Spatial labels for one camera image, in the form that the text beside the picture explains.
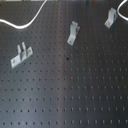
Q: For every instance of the left grey cable clip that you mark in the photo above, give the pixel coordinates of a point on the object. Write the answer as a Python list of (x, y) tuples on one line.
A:
[(23, 54)]

